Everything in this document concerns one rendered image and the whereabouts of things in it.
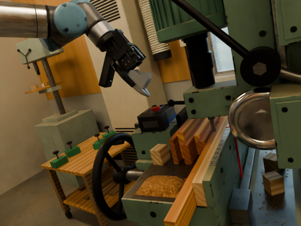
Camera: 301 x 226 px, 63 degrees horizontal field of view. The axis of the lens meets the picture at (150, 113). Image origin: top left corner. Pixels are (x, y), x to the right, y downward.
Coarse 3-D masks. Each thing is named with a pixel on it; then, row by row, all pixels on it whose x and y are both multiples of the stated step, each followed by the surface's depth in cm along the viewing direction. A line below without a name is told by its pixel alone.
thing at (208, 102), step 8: (232, 80) 60; (192, 88) 63; (200, 88) 60; (208, 88) 58; (216, 88) 56; (224, 88) 55; (232, 88) 55; (184, 96) 60; (192, 96) 60; (200, 96) 59; (208, 96) 58; (216, 96) 57; (224, 96) 56; (232, 96) 55; (192, 104) 60; (200, 104) 59; (208, 104) 58; (216, 104) 58; (192, 112) 60; (200, 112) 60; (208, 112) 59; (216, 112) 58; (224, 112) 57
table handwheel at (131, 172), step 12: (120, 132) 85; (108, 144) 77; (132, 144) 90; (96, 156) 74; (108, 156) 77; (96, 168) 72; (120, 168) 82; (132, 168) 88; (96, 180) 71; (120, 180) 81; (132, 180) 81; (96, 192) 71; (120, 192) 82; (96, 204) 73; (120, 204) 81; (108, 216) 75; (120, 216) 79
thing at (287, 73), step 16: (176, 0) 43; (192, 16) 43; (224, 32) 42; (240, 48) 41; (256, 48) 40; (272, 48) 41; (256, 64) 39; (272, 64) 38; (256, 80) 40; (272, 80) 39
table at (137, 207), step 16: (240, 144) 70; (144, 160) 77; (240, 160) 67; (144, 176) 61; (128, 192) 55; (224, 192) 50; (128, 208) 54; (144, 208) 51; (160, 208) 49; (208, 208) 44; (224, 208) 49; (160, 224) 51; (192, 224) 47; (208, 224) 45
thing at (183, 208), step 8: (208, 144) 59; (200, 160) 53; (192, 176) 48; (184, 184) 46; (184, 192) 43; (192, 192) 44; (176, 200) 42; (184, 200) 41; (192, 200) 44; (176, 208) 40; (184, 208) 40; (192, 208) 43; (168, 216) 38; (176, 216) 38; (184, 216) 40; (168, 224) 38; (176, 224) 37; (184, 224) 40
